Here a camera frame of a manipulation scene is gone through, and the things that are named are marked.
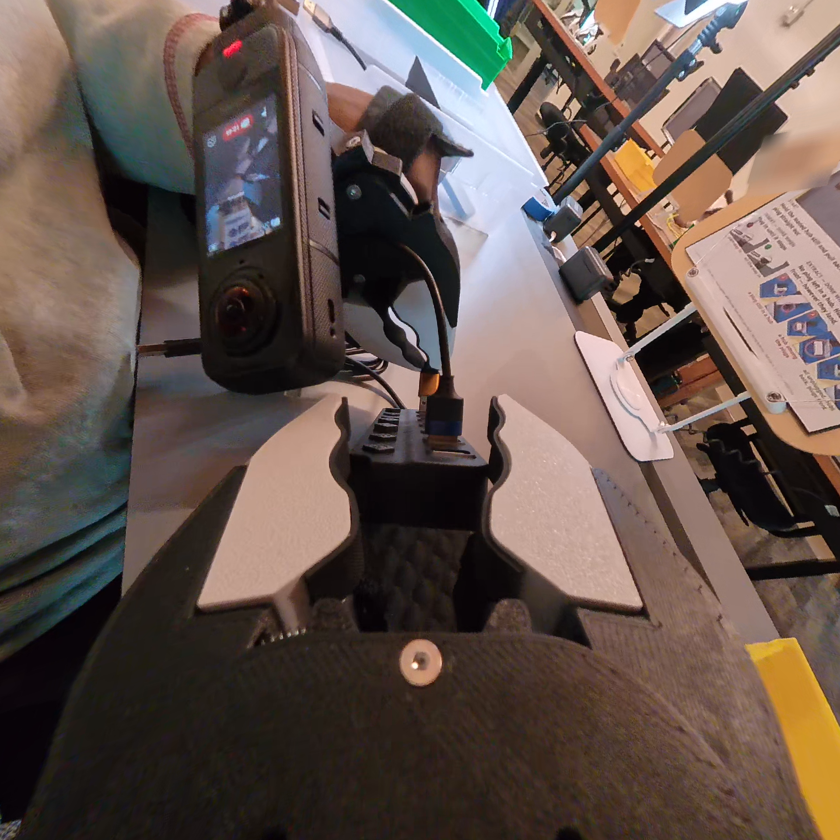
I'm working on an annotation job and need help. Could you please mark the person's left hand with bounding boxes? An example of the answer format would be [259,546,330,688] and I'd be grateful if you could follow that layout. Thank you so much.
[326,82,442,207]

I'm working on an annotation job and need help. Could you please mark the black light stand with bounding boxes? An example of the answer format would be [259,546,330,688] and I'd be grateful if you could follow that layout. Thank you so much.
[550,26,840,258]

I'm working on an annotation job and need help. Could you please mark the black office chair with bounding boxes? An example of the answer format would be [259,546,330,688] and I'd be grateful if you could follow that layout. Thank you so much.
[696,422,824,534]

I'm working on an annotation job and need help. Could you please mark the black mesh cushion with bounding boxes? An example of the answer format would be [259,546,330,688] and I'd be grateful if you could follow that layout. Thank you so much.
[356,525,475,633]

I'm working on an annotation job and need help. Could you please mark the black usb hub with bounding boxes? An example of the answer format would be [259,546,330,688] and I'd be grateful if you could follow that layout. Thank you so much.
[348,407,492,531]

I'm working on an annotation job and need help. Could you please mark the wooden desk with black frame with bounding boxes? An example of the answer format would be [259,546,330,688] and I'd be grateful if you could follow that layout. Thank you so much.
[505,0,693,277]

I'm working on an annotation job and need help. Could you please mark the instruction poster board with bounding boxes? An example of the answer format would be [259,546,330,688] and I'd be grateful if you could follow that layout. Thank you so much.
[671,184,840,458]

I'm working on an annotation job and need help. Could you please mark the blue-collared usb plug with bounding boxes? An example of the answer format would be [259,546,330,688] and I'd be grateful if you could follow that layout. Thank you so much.
[399,243,466,442]

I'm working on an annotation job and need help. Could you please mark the bright light panel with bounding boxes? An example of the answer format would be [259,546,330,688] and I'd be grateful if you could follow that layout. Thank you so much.
[655,0,750,28]

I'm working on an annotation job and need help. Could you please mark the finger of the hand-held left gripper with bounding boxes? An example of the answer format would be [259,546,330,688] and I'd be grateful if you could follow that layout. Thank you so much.
[399,279,458,330]
[343,295,429,373]

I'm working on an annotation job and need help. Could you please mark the dark grey power adapter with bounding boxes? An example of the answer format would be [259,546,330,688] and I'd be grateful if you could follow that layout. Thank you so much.
[558,246,616,304]

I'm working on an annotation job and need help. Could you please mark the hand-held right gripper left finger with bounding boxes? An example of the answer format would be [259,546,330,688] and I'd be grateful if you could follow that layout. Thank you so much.
[197,395,362,614]

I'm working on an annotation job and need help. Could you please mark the white board stand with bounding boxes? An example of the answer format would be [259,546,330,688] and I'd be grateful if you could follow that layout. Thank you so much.
[574,303,756,463]

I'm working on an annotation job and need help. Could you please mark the small black device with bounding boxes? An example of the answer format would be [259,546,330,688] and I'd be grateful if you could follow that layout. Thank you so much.
[542,196,586,245]

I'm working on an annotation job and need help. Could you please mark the clear plastic bin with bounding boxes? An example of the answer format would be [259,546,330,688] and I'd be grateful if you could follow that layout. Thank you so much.
[364,59,549,227]

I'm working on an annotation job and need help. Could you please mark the green plastic bin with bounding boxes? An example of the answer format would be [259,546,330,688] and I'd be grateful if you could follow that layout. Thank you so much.
[388,0,514,91]

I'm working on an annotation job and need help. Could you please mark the person's left forearm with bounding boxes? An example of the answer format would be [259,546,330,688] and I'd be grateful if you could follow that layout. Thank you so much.
[47,0,224,196]

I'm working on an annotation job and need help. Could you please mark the yellow plastic bin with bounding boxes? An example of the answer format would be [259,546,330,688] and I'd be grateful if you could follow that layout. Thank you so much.
[745,635,840,840]

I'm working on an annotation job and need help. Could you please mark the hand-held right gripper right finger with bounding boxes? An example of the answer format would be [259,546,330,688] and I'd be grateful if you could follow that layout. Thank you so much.
[482,394,645,616]

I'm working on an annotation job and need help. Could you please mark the black cable with silver plug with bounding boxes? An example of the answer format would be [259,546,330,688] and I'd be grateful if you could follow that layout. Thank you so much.
[301,0,368,71]

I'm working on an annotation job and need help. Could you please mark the person's grey shirt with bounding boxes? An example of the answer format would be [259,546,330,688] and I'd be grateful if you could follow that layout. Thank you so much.
[0,0,143,660]

